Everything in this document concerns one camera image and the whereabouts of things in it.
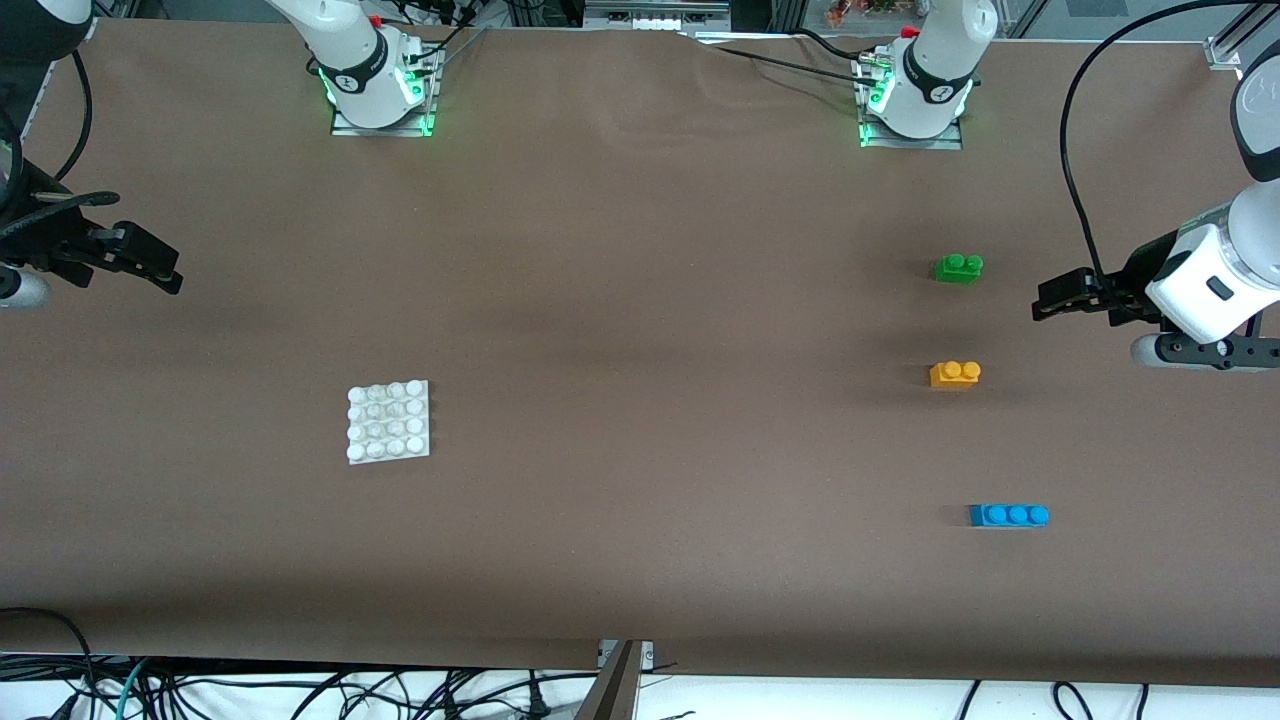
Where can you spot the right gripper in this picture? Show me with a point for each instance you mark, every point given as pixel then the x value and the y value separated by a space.
pixel 42 240

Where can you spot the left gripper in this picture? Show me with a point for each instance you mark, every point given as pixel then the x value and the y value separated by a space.
pixel 1136 276

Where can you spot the yellow two-stud block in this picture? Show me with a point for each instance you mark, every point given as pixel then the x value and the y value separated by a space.
pixel 955 376

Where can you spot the white studded base plate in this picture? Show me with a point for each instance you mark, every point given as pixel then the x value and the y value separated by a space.
pixel 388 422

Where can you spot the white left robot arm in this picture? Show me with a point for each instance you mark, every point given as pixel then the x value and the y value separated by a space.
pixel 935 60

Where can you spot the green two-stud block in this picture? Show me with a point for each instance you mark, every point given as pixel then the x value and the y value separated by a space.
pixel 958 270

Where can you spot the blue three-stud block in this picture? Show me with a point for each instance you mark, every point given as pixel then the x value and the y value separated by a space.
pixel 1008 516

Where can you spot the aluminium corner profile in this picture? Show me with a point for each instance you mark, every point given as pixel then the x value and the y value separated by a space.
pixel 1225 52

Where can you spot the orange background clutter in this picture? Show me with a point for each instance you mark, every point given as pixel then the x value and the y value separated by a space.
pixel 860 10

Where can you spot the paper table cover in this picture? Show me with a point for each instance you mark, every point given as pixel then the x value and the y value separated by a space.
pixel 640 540

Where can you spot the metal table edge bracket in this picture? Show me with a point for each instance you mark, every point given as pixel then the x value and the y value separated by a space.
pixel 615 690

